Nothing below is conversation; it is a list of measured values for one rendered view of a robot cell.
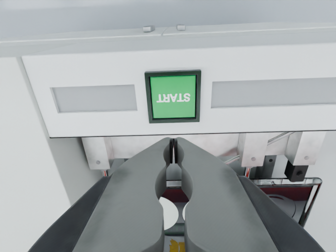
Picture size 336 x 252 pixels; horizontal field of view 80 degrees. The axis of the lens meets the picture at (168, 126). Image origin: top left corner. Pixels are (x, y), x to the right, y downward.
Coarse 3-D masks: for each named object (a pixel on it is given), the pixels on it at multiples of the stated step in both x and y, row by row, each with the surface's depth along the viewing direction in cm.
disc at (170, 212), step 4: (160, 200) 37; (164, 200) 37; (168, 200) 37; (164, 204) 37; (168, 204) 37; (172, 204) 37; (164, 208) 38; (168, 208) 38; (172, 208) 38; (176, 208) 38; (164, 212) 38; (168, 212) 38; (172, 212) 38; (176, 212) 38; (164, 216) 39; (168, 216) 39; (172, 216) 39; (176, 216) 39; (164, 220) 39; (168, 220) 39; (172, 220) 39; (176, 220) 39; (164, 224) 40; (168, 224) 40; (172, 224) 40; (164, 228) 40
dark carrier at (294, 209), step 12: (168, 192) 36; (180, 192) 36; (264, 192) 35; (276, 192) 35; (288, 192) 35; (300, 192) 35; (180, 204) 37; (288, 204) 37; (300, 204) 37; (180, 216) 39; (168, 228) 40; (180, 228) 40; (168, 240) 42; (180, 240) 42
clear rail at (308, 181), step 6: (168, 180) 35; (174, 180) 35; (180, 180) 35; (252, 180) 34; (258, 180) 34; (264, 180) 34; (270, 180) 34; (276, 180) 34; (282, 180) 34; (288, 180) 34; (306, 180) 34; (312, 180) 34; (318, 180) 34; (168, 186) 35; (174, 186) 35; (180, 186) 35
